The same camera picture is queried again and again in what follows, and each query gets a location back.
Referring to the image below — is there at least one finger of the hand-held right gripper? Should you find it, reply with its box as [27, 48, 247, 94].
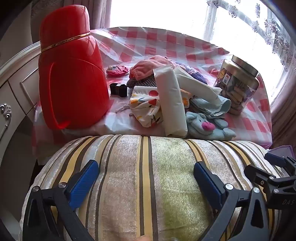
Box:
[244, 164, 296, 193]
[264, 152, 296, 173]

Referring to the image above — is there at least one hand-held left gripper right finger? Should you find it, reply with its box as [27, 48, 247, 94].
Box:
[193, 161, 270, 241]

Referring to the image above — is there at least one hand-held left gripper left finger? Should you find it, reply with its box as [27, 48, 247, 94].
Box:
[22, 159, 100, 241]

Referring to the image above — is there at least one blue pig plush toy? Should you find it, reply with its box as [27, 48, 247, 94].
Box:
[185, 111, 237, 141]

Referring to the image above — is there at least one large white pad packet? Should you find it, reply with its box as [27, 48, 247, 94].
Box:
[153, 64, 188, 138]

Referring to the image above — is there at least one white fruit print cloth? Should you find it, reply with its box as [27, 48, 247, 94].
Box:
[129, 86, 192, 128]

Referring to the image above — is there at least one small black clip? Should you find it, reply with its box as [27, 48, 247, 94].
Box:
[110, 83, 128, 96]

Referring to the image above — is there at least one purple knit hat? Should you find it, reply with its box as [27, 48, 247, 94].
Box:
[176, 62, 208, 85]

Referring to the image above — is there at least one black white houndstooth cloth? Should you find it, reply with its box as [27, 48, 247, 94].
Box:
[127, 74, 158, 89]

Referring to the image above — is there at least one pink fluffy towel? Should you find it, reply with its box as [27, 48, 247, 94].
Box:
[129, 55, 173, 80]

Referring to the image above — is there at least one pink curtain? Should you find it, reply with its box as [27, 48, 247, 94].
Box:
[269, 86, 296, 149]

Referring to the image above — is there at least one striped velvet bolster cushion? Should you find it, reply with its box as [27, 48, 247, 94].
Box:
[20, 134, 289, 241]

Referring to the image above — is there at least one clear snack jar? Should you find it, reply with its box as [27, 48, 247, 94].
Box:
[213, 55, 260, 115]

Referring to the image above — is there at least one light blue towel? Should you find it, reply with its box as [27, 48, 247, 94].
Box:
[190, 95, 232, 117]

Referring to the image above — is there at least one red plastic basket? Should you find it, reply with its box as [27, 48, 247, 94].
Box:
[38, 5, 110, 130]

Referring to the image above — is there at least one white dresser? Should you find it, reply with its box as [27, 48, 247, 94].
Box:
[0, 42, 43, 167]

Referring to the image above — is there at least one pink coin purse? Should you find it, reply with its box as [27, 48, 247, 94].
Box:
[106, 65, 130, 77]

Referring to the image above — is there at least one white lace curtain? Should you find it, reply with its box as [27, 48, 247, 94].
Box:
[203, 0, 296, 72]

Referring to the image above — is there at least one pink checked plastic tablecloth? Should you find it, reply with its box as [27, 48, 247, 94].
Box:
[32, 27, 273, 163]

